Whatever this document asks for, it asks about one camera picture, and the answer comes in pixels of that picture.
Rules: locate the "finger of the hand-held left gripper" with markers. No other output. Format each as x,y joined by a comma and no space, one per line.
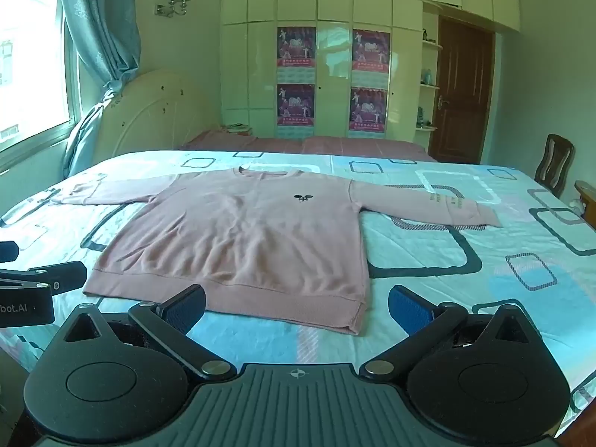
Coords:
60,275
7,251

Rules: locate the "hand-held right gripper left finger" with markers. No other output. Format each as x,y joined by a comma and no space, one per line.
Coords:
186,308

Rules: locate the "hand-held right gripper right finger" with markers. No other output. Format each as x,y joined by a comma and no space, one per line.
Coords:
407,306

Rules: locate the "pink sweater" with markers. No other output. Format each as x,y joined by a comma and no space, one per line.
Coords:
242,237

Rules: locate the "blue white patterned bedsheet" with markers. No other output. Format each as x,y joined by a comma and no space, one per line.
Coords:
512,223

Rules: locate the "red checked bed cover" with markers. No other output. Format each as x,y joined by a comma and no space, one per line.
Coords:
326,144

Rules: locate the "dark shelf item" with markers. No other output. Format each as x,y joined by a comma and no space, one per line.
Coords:
423,122

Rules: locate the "stack of books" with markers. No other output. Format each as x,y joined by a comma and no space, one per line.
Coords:
235,127

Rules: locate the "cream headboard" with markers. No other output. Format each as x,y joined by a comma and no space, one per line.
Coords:
153,111

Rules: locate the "window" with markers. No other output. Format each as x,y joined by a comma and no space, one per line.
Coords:
28,56

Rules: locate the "brown wooden furniture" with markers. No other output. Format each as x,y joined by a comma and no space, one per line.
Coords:
586,200

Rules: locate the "wooden chair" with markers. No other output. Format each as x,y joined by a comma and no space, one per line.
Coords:
554,158

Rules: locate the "cream corner shelf unit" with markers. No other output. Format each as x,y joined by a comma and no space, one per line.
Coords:
430,86

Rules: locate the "brown wooden door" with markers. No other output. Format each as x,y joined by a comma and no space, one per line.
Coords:
465,84

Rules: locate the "blue bottle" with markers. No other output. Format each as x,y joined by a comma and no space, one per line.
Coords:
426,76

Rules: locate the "teal curtain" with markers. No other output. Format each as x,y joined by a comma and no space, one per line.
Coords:
100,23

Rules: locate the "cream wardrobe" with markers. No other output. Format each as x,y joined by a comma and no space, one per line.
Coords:
251,56

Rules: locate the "wall poster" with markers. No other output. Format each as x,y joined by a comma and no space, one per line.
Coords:
368,109
295,105
296,46
370,50

